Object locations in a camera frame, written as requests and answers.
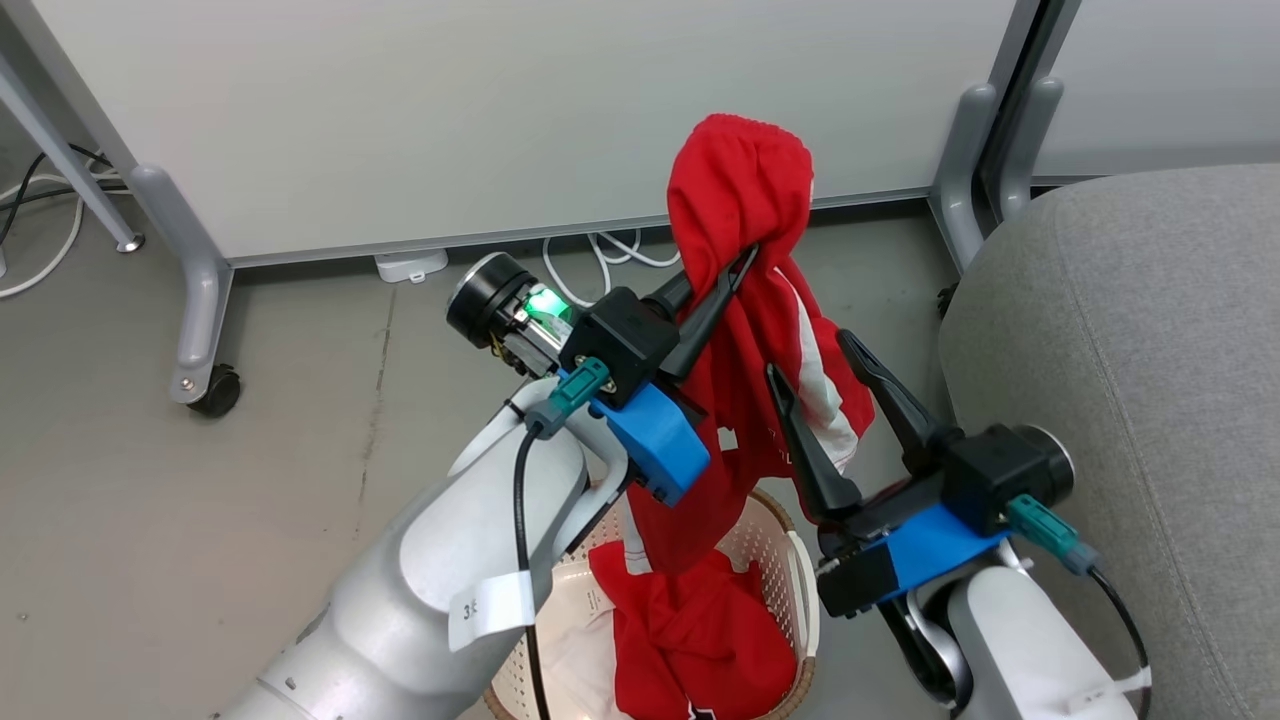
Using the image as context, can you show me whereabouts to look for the blue right camera mount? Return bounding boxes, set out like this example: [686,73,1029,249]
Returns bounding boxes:
[878,500,1013,603]

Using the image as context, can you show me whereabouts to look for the grey metal desk frame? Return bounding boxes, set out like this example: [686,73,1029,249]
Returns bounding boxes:
[0,48,147,254]

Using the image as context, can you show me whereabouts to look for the white looped floor cable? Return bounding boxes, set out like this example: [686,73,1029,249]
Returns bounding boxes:
[542,228,683,303]

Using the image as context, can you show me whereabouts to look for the red shorts with white stripe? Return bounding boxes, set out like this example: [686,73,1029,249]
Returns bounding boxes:
[625,113,876,576]

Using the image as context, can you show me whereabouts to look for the black floor cable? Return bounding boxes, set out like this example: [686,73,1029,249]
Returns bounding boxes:
[0,143,133,248]

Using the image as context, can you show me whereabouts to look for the narrow white partition panel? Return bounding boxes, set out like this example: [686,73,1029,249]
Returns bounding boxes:
[1033,0,1280,188]

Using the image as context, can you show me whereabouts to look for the long white cable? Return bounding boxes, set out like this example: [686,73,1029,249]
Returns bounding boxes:
[0,168,93,301]

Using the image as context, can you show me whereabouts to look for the grey partition foot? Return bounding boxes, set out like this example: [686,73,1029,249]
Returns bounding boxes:
[998,76,1065,223]
[928,82,1003,273]

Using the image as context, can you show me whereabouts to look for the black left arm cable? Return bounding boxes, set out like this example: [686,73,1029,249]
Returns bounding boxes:
[512,428,553,720]

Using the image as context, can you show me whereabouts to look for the white paper cable label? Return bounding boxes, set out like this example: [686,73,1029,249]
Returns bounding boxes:
[446,568,538,653]

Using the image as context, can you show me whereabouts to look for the blue left camera mount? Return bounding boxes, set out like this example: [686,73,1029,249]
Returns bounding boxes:
[588,383,713,508]

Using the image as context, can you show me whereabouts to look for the white plug adapter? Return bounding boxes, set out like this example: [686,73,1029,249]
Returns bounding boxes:
[373,248,450,286]

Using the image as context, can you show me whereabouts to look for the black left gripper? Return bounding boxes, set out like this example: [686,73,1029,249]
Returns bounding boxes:
[445,243,761,411]

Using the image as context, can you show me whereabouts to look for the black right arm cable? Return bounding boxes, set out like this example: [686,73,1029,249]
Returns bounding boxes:
[1088,566,1153,720]

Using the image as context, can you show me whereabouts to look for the grey partition leg with caster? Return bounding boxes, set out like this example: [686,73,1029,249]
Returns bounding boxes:
[128,163,235,407]

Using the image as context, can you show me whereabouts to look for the wide white partition panel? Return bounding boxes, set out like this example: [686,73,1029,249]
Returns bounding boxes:
[28,0,1023,269]

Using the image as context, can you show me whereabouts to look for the black partition post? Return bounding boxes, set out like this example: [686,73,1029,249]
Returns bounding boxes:
[982,0,1053,223]

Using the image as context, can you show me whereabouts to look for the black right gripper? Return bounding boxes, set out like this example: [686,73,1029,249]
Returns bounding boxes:
[765,328,1078,558]

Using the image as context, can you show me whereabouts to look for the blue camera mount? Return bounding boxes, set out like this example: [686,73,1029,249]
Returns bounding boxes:
[588,383,713,508]
[878,500,1013,603]

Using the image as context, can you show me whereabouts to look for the teal left cable connector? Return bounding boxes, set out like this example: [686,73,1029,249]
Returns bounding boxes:
[524,356,612,442]

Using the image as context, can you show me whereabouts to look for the red jersey garment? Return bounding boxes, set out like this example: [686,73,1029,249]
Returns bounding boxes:
[588,540,801,720]

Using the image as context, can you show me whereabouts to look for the grey fabric sofa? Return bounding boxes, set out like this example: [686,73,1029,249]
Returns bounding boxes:
[938,163,1280,720]

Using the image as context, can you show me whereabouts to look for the black caster wheel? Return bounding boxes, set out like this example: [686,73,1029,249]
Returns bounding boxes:
[188,363,243,420]

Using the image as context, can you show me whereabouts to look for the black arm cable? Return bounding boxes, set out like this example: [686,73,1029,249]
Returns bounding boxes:
[1088,566,1153,720]
[512,428,553,720]

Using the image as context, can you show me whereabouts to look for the teal right cable connector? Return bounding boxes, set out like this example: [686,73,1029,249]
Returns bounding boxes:
[1006,493,1103,578]

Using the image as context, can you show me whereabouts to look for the white cloth garment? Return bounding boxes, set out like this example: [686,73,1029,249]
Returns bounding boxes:
[540,600,631,720]

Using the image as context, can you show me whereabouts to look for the teal cable connector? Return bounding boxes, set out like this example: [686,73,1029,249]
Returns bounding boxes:
[1006,493,1103,578]
[524,356,612,442]

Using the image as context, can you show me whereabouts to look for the cream perforated laundry basket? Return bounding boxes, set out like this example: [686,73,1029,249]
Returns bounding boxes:
[483,485,821,720]

